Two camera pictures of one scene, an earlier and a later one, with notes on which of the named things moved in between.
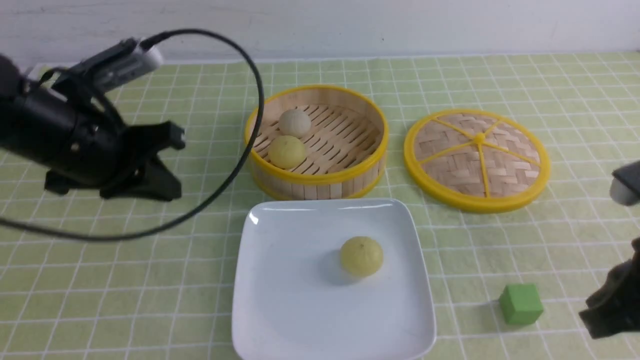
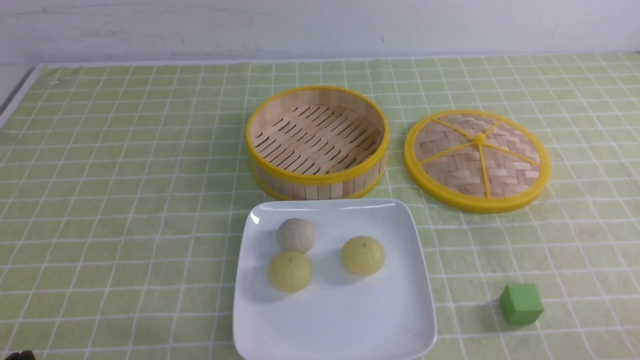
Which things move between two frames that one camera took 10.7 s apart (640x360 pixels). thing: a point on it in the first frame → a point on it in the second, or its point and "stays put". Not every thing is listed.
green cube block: x=521 y=304 stays put
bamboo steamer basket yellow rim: x=317 y=142 stays put
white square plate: x=294 y=299 stays put
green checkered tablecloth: x=84 y=277 stays put
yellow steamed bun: x=361 y=256 stays put
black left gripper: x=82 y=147 → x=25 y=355
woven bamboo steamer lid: x=479 y=161 stays put
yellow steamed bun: x=287 y=152 → x=290 y=271
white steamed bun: x=295 y=122 → x=296 y=235
